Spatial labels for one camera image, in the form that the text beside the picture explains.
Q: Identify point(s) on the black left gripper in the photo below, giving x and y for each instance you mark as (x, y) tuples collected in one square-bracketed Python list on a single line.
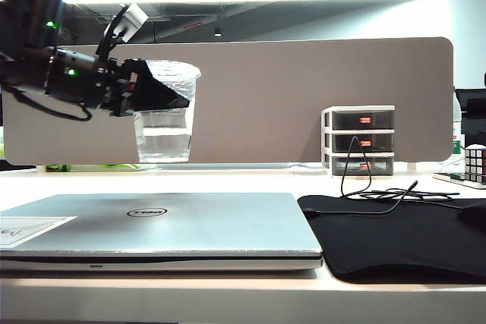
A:
[(83, 81)]

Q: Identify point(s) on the clear plastic lidded cup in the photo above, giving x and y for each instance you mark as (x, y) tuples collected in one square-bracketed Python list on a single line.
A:
[(163, 138)]

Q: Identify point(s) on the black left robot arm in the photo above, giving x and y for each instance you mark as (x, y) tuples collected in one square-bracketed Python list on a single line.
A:
[(30, 9)]

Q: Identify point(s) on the silver Dell laptop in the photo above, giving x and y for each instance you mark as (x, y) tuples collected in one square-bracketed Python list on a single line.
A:
[(190, 225)]

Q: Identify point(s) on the white sticker on laptop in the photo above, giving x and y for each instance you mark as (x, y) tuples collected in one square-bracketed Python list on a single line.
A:
[(30, 229)]

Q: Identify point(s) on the small pendant lamp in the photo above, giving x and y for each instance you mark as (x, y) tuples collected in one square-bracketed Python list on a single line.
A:
[(217, 32)]

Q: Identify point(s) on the brown desk divider panel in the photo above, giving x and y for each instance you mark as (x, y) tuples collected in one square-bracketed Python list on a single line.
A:
[(266, 92)]

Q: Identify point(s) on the green and black tool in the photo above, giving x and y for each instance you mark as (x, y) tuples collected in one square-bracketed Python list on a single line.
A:
[(57, 168)]

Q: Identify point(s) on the black flat object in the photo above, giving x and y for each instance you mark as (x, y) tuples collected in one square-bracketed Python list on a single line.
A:
[(15, 164)]

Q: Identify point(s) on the dark translucent drawer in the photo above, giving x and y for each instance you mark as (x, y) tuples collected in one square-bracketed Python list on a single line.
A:
[(345, 121), (379, 166), (379, 143)]

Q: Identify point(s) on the black mouse pad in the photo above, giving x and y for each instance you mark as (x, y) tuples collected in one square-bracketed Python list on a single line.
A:
[(398, 240)]

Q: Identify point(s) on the white flat device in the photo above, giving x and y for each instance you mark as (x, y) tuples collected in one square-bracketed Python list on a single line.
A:
[(444, 178)]

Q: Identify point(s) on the Rubik's cube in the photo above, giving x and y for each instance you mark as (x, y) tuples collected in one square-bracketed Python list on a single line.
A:
[(474, 164)]

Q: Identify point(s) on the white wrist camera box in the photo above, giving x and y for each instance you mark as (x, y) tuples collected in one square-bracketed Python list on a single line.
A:
[(131, 22)]

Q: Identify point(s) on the white mini drawer frame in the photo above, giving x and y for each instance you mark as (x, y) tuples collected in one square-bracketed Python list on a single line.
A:
[(325, 142)]

